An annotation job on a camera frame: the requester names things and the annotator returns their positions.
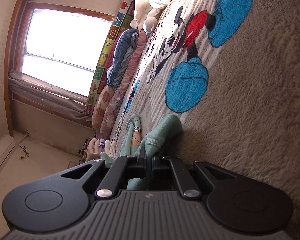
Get teal child sweatshirt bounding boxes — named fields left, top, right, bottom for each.
left=99, top=113, right=184, bottom=190

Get white wall radiator cover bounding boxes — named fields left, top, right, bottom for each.
left=0, top=134, right=16, bottom=174

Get small white plush toy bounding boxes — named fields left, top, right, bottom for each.
left=143, top=17, right=158, bottom=34

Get orange patterned pillow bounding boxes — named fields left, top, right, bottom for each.
left=92, top=85, right=115, bottom=129

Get Mickey Mouse plush blanket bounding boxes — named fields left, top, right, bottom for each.
left=110, top=0, right=300, bottom=240

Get colourful alphabet foam mat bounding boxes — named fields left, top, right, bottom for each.
left=84, top=0, right=134, bottom=116

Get white fluffy duvet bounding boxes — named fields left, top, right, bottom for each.
left=130, top=0, right=171, bottom=30

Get wooden framed window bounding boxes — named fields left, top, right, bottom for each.
left=8, top=1, right=113, bottom=127

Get beige folded fleece garment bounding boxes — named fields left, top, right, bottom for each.
left=85, top=138, right=100, bottom=162

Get pink floral quilt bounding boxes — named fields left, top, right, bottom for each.
left=98, top=30, right=147, bottom=139

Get blue red folded quilt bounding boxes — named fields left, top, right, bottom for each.
left=107, top=29, right=139, bottom=90

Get white lavender folded garments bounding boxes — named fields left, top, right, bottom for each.
left=98, top=138, right=117, bottom=158

